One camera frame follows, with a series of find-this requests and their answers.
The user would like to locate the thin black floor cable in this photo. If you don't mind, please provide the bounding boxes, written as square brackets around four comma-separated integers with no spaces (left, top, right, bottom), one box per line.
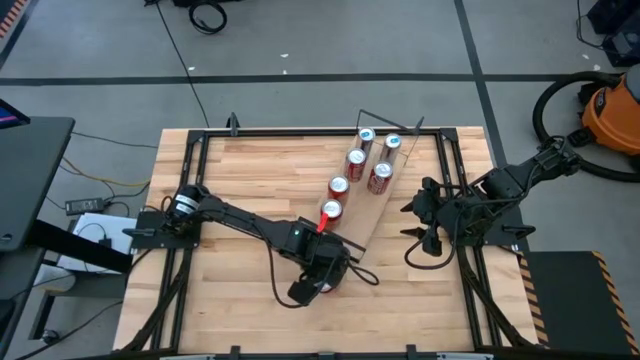
[71,130,160,150]

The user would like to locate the red Coke original can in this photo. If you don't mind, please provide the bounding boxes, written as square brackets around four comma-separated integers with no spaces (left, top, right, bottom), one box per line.
[366,160,395,196]
[343,147,369,184]

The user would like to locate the black aluminium rig frame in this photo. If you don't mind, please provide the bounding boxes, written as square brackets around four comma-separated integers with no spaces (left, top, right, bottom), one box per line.
[112,112,539,360]

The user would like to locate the black desk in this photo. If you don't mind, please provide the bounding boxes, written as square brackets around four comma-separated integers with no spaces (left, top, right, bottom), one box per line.
[0,115,134,301]

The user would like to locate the long black floor cable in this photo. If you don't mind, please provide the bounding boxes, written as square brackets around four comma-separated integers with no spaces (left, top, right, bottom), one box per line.
[152,0,211,130]

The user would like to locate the dark monitor screen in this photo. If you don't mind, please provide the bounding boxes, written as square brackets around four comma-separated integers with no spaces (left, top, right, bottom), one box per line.
[0,98,31,130]

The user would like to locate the black equipment cases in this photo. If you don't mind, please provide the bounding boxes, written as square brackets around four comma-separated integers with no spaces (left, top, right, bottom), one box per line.
[587,0,640,69]

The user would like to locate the red-orange Fanta can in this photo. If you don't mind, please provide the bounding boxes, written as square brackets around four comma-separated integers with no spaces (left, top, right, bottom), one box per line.
[326,174,351,204]

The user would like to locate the black hazard-striped platform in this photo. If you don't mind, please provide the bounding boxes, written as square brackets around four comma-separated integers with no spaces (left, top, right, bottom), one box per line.
[517,249,640,357]

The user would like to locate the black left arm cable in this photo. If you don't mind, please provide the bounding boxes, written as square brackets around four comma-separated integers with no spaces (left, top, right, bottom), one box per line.
[264,234,381,309]

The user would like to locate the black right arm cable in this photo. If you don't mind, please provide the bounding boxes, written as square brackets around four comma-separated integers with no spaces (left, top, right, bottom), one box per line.
[403,219,464,271]

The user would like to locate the orange shop vacuum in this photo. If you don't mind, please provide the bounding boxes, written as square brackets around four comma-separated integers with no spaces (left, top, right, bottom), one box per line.
[567,64,640,159]
[531,69,640,184]

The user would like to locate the coiled black cable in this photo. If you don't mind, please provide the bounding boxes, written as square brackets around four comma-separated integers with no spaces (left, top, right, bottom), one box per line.
[187,0,229,36]

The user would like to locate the black power adapter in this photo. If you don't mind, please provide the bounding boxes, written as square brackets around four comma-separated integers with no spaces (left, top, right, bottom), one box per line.
[64,197,105,215]

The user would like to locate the hazard-striped floor strip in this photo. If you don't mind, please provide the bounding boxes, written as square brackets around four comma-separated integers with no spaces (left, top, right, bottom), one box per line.
[0,0,29,39]

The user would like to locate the light wooden board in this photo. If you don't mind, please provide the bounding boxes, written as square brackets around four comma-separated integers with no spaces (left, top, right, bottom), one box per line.
[317,108,426,264]

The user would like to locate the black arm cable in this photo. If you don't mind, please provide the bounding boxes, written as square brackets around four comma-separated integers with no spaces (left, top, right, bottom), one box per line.
[403,219,464,271]
[264,234,381,309]

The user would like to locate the yellow cable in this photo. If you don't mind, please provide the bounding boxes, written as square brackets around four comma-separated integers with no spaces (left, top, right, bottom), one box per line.
[59,157,152,189]

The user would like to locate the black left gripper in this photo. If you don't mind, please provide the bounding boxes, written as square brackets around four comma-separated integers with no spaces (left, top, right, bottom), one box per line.
[287,234,353,307]

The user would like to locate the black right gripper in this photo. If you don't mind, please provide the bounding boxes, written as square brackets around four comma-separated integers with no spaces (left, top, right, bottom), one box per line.
[399,178,474,246]

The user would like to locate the white paper box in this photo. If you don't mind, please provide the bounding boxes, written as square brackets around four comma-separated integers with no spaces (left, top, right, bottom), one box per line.
[56,212,139,275]

